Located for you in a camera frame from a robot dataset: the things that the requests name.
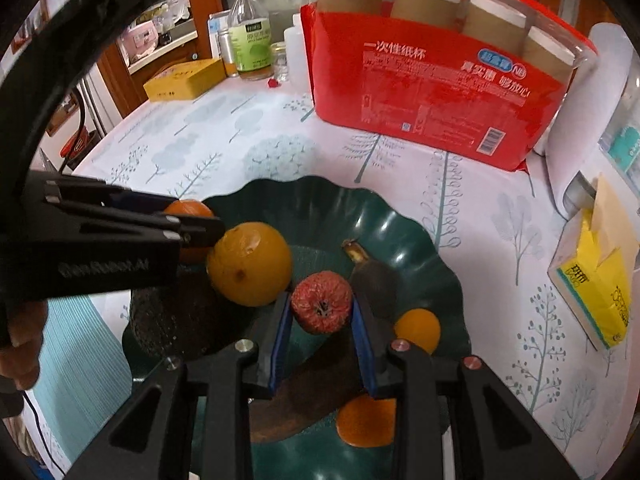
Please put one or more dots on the small metallic bottle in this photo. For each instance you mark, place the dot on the small metallic bottle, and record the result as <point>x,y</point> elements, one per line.
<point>228,52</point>

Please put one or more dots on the deep orange tangerine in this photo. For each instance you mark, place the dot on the deep orange tangerine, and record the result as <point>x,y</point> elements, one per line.
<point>365,425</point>
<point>192,208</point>

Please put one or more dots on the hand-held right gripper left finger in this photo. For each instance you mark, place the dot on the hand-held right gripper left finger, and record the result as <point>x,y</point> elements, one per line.
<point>280,345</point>

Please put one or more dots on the red wrinkled fruit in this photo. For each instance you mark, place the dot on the red wrinkled fruit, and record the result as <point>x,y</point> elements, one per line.
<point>320,305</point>

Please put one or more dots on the person's left hand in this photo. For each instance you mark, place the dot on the person's left hand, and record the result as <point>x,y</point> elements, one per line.
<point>22,345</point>

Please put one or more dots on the small glass jar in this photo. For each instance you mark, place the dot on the small glass jar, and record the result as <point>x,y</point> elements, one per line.
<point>281,62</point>

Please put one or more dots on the dark avocado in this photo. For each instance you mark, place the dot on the dark avocado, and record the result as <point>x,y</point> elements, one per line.
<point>170,320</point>

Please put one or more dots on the green label glass bottle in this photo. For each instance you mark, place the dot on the green label glass bottle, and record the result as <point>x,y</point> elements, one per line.
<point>250,40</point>

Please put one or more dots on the blue white carton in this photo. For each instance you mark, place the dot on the blue white carton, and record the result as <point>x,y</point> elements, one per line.
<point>217,30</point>

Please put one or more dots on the overripe dark banana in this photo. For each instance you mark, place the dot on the overripe dark banana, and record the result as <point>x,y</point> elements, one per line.
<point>375,280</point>

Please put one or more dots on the red lid bin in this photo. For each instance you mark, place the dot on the red lid bin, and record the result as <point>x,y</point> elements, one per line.
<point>75,141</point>

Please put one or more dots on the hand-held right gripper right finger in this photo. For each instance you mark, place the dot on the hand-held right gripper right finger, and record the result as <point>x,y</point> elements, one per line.
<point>364,350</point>

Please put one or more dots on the teal striped table runner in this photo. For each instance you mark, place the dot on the teal striped table runner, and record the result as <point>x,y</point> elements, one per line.
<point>75,360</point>

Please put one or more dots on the teal white bottle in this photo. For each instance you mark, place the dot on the teal white bottle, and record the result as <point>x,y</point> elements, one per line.
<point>625,147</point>

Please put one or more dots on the white clear storage box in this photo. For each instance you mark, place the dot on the white clear storage box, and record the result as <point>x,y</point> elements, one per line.
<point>570,160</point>

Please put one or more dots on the dark green scalloped plate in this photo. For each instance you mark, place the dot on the dark green scalloped plate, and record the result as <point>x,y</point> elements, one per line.
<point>400,240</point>

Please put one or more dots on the red paper cup pack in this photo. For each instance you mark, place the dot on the red paper cup pack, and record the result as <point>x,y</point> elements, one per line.
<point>425,110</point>

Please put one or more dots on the yellow flat box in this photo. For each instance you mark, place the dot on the yellow flat box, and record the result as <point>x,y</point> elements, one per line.
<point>185,79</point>

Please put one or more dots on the large yellow orange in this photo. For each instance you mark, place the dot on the large yellow orange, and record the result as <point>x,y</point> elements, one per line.
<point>250,264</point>

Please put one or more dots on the white squeeze bottle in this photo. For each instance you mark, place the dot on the white squeeze bottle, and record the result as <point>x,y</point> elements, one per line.
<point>296,50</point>

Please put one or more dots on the yellow tissue box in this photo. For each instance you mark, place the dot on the yellow tissue box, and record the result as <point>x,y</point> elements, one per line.
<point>595,290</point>

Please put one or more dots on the small yellow orange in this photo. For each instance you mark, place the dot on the small yellow orange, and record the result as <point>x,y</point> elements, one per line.
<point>417,331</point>

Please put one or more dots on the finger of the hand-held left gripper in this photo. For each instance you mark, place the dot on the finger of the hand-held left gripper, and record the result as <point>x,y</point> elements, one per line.
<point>135,202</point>
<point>200,232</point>

